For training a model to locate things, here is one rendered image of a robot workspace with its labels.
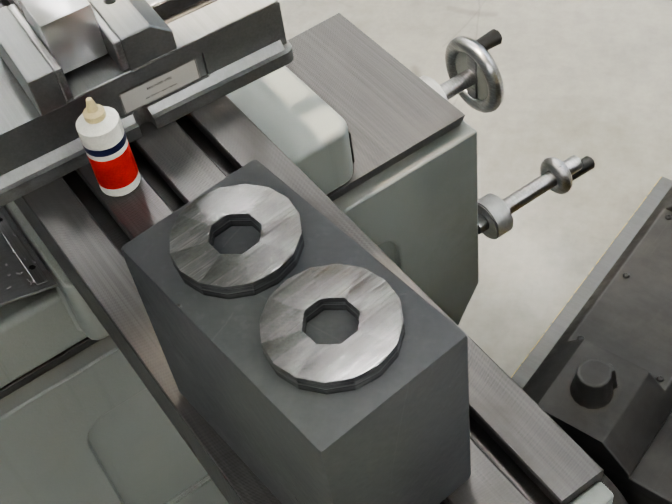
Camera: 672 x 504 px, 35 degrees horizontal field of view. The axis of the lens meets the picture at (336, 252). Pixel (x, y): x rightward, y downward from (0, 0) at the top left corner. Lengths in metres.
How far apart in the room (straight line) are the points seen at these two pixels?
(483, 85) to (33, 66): 0.71
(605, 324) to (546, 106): 1.16
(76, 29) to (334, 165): 0.35
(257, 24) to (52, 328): 0.38
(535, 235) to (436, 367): 1.49
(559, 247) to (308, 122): 0.98
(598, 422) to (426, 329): 0.55
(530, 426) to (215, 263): 0.29
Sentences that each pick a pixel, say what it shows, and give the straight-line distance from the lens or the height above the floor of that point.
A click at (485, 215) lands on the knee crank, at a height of 0.50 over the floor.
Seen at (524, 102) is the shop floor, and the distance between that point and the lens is 2.40.
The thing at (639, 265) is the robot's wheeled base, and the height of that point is 0.59.
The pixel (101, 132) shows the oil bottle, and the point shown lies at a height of 0.99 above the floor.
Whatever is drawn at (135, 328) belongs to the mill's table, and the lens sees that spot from 0.95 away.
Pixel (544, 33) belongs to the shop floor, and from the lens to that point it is 2.58.
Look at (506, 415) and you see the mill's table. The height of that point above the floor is 0.90.
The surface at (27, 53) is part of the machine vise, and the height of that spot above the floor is 1.01.
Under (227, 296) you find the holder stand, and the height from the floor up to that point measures 1.09.
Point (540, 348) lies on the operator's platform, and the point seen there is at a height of 0.40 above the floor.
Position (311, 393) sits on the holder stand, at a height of 1.09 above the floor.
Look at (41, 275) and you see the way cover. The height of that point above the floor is 0.83.
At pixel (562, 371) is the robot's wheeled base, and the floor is 0.61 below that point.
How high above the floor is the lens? 1.64
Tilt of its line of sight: 50 degrees down
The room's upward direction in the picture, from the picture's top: 10 degrees counter-clockwise
